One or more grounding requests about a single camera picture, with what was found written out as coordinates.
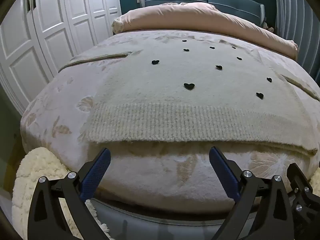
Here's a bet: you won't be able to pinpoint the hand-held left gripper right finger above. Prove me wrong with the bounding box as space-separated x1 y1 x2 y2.
209 147 294 240

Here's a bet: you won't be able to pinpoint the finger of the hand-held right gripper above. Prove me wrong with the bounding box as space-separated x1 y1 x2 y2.
287 163 320 240

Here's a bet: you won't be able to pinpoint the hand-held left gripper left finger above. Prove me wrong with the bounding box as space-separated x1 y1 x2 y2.
27 148 112 240

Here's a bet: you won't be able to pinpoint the cream knit sweater black hearts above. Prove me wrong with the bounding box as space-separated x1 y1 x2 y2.
59 31 320 156

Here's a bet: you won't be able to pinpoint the white fluffy rug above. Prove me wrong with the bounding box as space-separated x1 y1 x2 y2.
11 147 110 240

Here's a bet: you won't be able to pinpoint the bed with floral cover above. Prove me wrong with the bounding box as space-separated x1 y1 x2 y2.
20 30 320 215

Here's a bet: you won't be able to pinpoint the grey bed base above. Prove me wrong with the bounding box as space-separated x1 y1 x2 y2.
86 197 253 240

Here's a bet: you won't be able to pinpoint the white panelled wardrobe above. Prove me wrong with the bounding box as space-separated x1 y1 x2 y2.
0 0 122 117

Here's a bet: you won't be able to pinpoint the pink duvet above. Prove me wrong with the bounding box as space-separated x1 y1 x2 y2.
111 2 299 60

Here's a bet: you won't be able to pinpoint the grey curtain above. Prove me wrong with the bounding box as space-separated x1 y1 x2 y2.
274 0 320 78

